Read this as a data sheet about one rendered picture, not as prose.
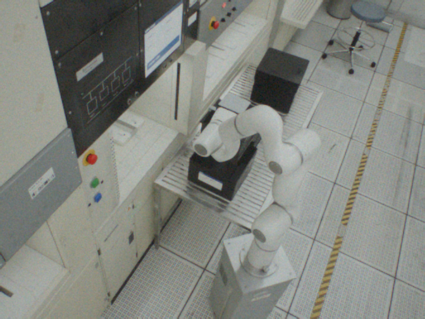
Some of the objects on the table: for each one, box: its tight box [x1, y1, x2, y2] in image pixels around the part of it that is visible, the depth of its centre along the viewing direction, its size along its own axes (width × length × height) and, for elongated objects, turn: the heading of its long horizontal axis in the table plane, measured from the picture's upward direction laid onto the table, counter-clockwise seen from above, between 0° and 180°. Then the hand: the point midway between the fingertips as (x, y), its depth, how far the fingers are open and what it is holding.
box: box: [250, 47, 309, 113], centre depth 259 cm, size 29×29×25 cm
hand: (233, 107), depth 181 cm, fingers closed on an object, 3 cm apart
